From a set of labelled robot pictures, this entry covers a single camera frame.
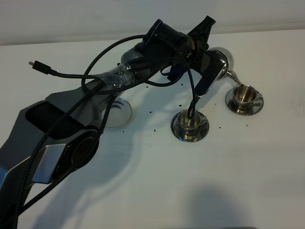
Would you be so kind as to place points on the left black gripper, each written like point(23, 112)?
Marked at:
point(195, 47)

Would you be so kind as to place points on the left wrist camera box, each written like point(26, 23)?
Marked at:
point(210, 75)

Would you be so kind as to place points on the near stainless steel saucer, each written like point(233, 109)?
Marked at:
point(176, 130)

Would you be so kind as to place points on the stainless steel teapot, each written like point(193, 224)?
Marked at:
point(227, 59)

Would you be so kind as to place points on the round steel teapot coaster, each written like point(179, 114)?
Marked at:
point(119, 114)

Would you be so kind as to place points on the stainless steel teacup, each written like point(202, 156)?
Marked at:
point(190, 121)
point(245, 96)

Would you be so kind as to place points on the far stainless steel teacup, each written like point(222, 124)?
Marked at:
point(245, 96)

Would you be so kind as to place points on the far stainless steel saucer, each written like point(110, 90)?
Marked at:
point(242, 112)

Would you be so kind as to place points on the stainless steel saucer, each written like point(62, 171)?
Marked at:
point(176, 130)
point(242, 112)

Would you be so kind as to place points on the near stainless steel teacup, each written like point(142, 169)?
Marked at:
point(190, 121)

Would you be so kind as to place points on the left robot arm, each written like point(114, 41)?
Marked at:
point(60, 134)

